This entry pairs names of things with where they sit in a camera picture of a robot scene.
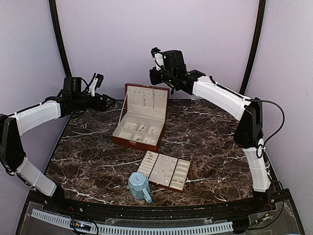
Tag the light blue mug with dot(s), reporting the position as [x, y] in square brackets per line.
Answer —
[139, 186]

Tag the black frame post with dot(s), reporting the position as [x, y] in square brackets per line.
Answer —
[254, 46]
[58, 37]

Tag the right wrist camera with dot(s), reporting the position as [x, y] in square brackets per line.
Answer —
[158, 58]

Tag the red jewelry tray insert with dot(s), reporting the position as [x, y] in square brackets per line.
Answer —
[165, 171]

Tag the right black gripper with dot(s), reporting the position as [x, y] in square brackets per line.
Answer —
[154, 79]

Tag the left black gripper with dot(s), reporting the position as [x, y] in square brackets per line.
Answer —
[103, 107]

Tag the right black frame post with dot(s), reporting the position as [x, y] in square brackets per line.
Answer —
[254, 46]

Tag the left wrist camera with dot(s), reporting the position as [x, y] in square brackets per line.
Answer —
[94, 84]

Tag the left black frame post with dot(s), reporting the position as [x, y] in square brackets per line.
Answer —
[58, 37]

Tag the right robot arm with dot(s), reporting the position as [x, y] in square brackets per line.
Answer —
[171, 70]

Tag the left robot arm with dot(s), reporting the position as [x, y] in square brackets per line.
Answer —
[13, 126]

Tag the black front rail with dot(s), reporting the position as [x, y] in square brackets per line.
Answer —
[236, 210]

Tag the white slotted cable duct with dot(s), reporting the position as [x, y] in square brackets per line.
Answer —
[134, 227]

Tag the red wooden jewelry box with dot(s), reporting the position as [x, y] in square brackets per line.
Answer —
[142, 126]

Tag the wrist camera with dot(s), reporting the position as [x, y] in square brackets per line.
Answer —
[94, 84]
[158, 58]

